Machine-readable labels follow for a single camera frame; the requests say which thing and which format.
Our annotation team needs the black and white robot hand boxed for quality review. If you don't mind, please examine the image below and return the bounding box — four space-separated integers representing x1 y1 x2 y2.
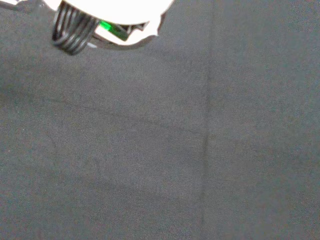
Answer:
50 0 176 56

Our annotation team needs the black bench cloth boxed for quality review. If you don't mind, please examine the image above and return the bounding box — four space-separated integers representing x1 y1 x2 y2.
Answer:
0 0 320 240

